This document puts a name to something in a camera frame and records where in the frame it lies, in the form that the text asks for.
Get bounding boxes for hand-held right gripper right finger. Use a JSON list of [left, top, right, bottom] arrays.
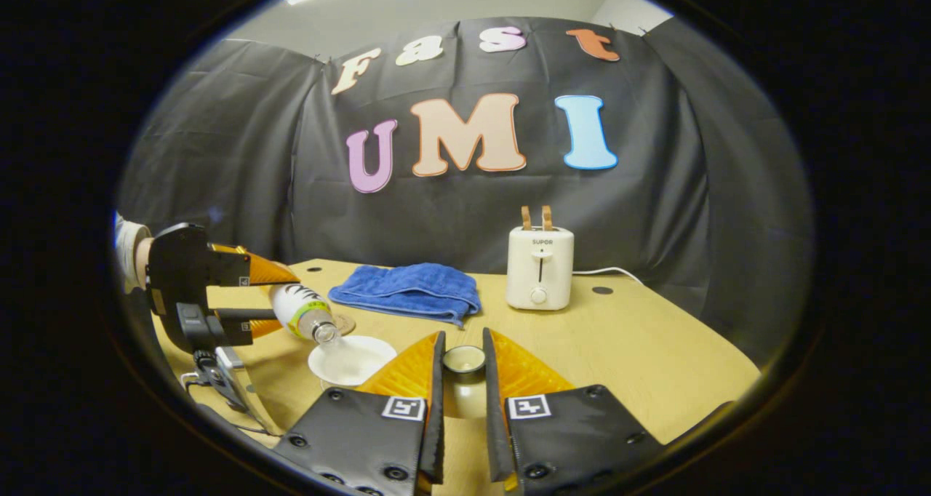
[[483, 327, 666, 496]]

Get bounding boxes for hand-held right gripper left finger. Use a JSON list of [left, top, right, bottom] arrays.
[[273, 329, 446, 496]]

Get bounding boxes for white teacup lid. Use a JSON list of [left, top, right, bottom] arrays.
[[441, 344, 488, 420]]

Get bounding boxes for clear water bottle white label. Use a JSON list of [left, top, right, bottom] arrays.
[[269, 283, 343, 345]]

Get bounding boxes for white teacup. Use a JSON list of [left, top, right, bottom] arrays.
[[307, 335, 399, 389]]

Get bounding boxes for blue towel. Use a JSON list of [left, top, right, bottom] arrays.
[[328, 263, 482, 329]]

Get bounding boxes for white toaster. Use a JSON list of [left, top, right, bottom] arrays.
[[506, 226, 575, 311]]

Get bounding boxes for black backdrop cloth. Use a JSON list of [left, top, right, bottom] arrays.
[[116, 16, 814, 366]]

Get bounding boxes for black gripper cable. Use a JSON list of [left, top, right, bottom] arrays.
[[180, 369, 283, 439]]

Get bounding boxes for white toaster cable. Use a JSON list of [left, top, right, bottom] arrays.
[[572, 266, 644, 286]]

